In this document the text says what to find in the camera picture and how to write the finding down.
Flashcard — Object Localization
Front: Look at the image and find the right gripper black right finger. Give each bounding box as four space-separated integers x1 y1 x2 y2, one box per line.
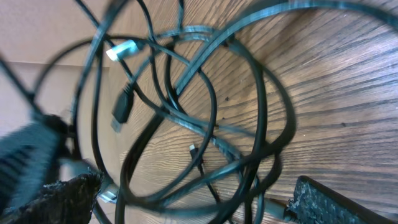
289 175 394 224

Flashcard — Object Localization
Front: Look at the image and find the black USB cable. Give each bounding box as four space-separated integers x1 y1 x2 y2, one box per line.
0 0 398 224

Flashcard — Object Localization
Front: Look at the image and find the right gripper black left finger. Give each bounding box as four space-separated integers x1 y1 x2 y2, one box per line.
1 173 103 224

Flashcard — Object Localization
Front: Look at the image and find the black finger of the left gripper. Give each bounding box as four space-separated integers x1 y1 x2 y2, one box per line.
1 115 67 212

